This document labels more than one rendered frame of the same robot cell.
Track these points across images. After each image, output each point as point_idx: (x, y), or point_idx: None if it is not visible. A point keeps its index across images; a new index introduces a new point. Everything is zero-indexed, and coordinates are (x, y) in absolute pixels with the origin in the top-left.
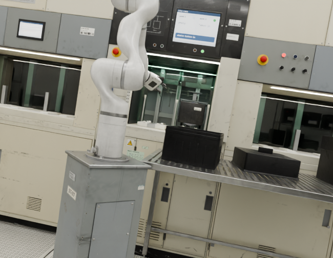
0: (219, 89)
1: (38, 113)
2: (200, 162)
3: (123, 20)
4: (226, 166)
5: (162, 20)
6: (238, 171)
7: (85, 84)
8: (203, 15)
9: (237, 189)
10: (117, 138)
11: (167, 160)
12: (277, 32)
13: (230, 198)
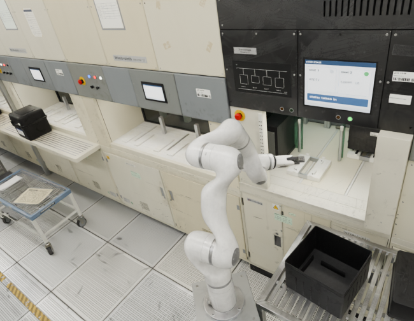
0: (376, 176)
1: (187, 167)
2: (324, 306)
3: (202, 195)
4: (372, 290)
5: (286, 77)
6: (379, 315)
7: None
8: (346, 67)
9: None
10: (223, 300)
11: (290, 291)
12: None
13: None
